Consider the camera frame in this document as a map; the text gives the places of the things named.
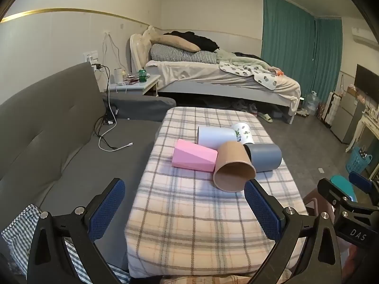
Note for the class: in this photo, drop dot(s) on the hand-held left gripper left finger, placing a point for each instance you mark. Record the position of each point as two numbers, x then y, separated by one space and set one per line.
107 204

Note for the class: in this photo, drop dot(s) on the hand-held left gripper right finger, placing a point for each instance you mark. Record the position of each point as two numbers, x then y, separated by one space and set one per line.
262 210

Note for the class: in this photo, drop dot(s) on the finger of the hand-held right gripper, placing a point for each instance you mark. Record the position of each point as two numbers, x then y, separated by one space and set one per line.
328 190
359 180

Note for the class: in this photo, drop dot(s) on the brown cup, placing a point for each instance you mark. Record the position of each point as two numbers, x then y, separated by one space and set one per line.
231 157

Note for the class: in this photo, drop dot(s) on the grey cup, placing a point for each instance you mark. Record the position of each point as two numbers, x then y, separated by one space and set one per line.
266 156

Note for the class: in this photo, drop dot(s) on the white printed cup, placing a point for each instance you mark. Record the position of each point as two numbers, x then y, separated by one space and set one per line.
244 133

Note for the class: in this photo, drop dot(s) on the pink cup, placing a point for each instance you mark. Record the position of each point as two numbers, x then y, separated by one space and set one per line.
192 155

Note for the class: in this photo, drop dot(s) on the teal plastic object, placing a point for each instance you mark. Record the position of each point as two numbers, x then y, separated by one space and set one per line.
343 185

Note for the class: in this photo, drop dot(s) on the blue laundry basket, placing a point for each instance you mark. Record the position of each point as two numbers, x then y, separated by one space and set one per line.
356 161

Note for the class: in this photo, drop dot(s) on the white side table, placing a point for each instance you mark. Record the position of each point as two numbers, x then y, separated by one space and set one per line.
359 125

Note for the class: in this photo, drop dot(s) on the grey fridge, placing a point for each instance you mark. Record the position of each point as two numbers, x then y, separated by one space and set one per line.
346 121

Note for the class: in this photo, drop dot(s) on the plaid covered table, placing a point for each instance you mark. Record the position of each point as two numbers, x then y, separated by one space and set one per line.
183 213

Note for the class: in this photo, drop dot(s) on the grey sofa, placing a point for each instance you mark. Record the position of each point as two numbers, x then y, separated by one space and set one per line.
59 142

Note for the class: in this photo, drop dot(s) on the clear water bottle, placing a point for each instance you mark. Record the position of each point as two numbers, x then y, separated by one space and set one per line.
311 104

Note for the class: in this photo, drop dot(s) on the green slipper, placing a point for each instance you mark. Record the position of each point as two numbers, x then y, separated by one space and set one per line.
265 117

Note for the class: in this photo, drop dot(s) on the blue checked cloth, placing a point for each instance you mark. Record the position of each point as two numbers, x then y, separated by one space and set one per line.
17 227

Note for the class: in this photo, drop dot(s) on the black television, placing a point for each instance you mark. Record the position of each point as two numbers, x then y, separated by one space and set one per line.
367 80

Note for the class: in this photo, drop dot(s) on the shoes under bed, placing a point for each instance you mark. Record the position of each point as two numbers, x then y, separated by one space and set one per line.
242 106

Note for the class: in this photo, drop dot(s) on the narrow teal curtain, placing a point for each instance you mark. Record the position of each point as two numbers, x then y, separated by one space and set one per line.
327 65

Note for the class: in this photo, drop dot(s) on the white nightstand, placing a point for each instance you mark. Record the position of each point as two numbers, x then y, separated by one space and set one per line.
139 85

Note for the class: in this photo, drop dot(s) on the white bed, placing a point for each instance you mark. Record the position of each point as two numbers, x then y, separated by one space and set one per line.
225 90

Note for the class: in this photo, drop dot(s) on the white mug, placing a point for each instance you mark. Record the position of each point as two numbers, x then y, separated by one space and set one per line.
119 76

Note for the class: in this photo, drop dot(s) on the green can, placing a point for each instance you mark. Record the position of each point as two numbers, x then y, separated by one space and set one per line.
143 76

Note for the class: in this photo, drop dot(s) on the green printed blanket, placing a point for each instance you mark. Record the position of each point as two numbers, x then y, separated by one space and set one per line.
245 68

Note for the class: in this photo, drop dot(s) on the white air conditioner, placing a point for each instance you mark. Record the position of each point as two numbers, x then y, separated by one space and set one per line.
364 37

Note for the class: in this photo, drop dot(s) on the beige bedspread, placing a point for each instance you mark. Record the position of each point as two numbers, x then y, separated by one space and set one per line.
195 75

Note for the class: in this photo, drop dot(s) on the wide teal curtain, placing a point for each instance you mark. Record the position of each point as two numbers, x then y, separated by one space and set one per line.
287 35

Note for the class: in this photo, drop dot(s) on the checked pillow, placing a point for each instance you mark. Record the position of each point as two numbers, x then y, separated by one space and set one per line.
180 55

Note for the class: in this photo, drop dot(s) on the white pillow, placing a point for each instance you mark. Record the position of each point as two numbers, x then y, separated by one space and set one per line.
149 37

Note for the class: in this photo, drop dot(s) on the beige pillow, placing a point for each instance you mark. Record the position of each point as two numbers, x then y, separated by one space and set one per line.
177 43

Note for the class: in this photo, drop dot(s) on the black clothes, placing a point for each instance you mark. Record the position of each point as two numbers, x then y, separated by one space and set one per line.
198 40

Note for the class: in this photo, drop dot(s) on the white wall socket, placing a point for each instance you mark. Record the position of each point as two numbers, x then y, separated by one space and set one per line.
90 56

